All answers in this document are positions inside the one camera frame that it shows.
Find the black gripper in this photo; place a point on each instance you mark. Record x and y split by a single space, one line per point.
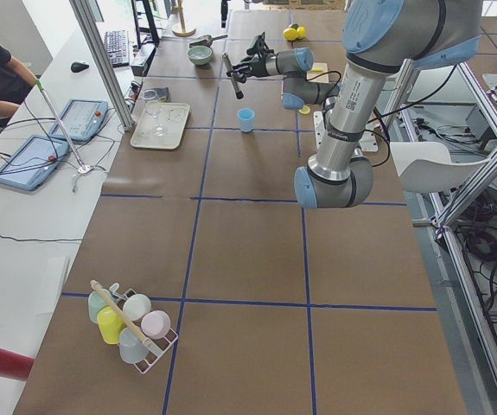
257 65

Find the metal muddler rod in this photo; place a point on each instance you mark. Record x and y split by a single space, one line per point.
230 75

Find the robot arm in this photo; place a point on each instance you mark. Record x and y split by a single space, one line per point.
378 37

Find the yellow lemon left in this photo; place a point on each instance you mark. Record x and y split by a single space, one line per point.
290 34

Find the yellow lemon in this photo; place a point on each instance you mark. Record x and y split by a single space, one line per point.
290 34
301 32

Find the yellow lemon right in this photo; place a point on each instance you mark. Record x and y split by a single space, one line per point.
301 32

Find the light blue cup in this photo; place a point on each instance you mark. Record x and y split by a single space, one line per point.
246 119

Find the lemon slice off board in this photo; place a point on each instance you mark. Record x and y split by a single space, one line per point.
305 110

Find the white cup in rack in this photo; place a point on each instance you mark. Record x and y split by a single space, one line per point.
137 306

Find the green cup in rack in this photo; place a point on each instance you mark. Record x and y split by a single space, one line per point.
95 303

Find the pink cup in rack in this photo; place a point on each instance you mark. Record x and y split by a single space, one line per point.
156 324

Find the yellow cup in rack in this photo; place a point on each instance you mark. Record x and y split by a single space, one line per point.
110 325

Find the grey-blue cup in rack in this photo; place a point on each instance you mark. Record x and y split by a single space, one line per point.
131 349

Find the metal ice scoop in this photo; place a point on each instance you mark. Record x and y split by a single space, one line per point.
206 40

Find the wooden mug tree stand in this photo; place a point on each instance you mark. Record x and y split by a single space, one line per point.
182 29

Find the green bowl of ice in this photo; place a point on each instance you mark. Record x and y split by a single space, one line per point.
200 55

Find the black keyboard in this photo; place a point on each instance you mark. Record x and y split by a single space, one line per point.
117 47

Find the wooden cutting board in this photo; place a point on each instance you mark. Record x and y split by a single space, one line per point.
317 73

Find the clear wine glass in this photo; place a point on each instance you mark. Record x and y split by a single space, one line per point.
154 108

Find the cream bear tray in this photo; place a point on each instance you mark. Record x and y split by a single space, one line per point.
174 117

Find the black computer mouse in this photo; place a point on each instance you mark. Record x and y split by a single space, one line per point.
79 66

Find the far teach pendant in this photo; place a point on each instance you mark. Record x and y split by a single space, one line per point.
83 118

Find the teach pendant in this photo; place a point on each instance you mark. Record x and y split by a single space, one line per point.
83 118
32 164

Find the near teach pendant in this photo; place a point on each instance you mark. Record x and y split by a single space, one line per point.
32 164

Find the white plastic chair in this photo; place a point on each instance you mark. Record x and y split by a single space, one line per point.
427 167

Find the red cylinder bottle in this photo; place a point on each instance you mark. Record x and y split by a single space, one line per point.
15 366

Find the aluminium frame post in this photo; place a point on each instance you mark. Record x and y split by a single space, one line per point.
88 26

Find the wooden rack handle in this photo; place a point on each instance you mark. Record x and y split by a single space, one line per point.
146 341

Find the white wire cup rack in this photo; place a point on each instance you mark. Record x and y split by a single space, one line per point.
160 347

